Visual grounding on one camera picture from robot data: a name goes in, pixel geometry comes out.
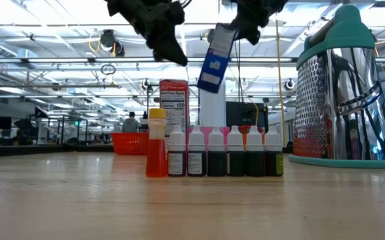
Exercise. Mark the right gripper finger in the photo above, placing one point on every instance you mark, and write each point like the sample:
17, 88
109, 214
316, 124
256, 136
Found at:
252, 28

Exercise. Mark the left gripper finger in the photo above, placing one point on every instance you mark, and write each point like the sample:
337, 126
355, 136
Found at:
169, 50

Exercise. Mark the blue mini cereal box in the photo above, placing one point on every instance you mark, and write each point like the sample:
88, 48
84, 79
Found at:
217, 56

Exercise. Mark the red mini cereal box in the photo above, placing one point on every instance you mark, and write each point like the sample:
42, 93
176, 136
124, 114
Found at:
173, 100

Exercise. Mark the dark bottle black white top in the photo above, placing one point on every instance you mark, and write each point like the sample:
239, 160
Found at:
144, 126

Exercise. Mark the orange bottle yellow cap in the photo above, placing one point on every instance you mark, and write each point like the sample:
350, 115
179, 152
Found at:
156, 156

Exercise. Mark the dark red dropper bottle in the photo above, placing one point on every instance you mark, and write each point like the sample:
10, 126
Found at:
177, 163

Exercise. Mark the dark blue dropper bottle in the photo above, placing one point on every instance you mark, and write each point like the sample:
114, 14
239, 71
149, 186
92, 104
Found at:
196, 163

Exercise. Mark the steel box grater teal trim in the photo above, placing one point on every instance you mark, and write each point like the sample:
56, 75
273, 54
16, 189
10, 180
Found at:
345, 100

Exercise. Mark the green-label dropper bottle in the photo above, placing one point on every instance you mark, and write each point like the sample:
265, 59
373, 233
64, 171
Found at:
274, 163

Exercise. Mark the round ceiling sensor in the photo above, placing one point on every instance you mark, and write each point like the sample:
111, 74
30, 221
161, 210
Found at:
289, 84
244, 83
145, 83

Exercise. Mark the black round ceiling device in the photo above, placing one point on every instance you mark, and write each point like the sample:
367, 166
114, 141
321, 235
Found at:
108, 38

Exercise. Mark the white column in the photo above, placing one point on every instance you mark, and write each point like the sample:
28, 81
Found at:
213, 110

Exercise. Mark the person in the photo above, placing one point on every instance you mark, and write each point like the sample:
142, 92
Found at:
131, 125

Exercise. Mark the black wide monitor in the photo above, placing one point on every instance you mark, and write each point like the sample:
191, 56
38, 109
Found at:
245, 113

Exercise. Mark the pink plastic bin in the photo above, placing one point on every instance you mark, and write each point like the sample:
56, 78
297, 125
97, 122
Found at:
206, 130

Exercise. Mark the red plastic basket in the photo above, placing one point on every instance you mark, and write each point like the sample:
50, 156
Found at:
128, 143

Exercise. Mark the black workstation frame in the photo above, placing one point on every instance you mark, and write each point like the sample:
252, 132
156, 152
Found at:
40, 112

